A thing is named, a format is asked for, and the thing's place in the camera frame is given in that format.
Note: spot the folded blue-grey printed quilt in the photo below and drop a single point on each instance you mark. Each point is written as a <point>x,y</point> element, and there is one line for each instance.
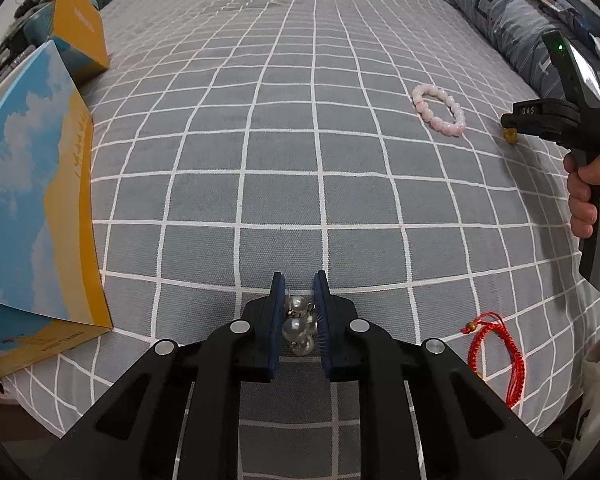
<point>520,15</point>

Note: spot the blue and yellow cardboard box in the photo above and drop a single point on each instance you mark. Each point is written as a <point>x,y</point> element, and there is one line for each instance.
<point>35,200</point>

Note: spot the small blue yellow box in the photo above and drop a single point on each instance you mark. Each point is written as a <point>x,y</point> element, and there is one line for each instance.
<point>80,25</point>

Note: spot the person's right hand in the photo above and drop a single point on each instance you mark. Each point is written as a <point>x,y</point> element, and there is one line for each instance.
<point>587,190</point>

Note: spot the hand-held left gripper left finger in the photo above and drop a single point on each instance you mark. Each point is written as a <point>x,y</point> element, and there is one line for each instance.
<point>275,310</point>

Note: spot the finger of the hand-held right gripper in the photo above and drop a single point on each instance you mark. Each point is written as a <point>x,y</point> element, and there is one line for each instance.
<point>535,117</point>

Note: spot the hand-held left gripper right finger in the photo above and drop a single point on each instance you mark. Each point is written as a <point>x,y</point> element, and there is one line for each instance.
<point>326,320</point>

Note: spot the grey checked bedsheet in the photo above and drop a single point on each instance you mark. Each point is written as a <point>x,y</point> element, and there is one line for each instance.
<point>305,135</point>

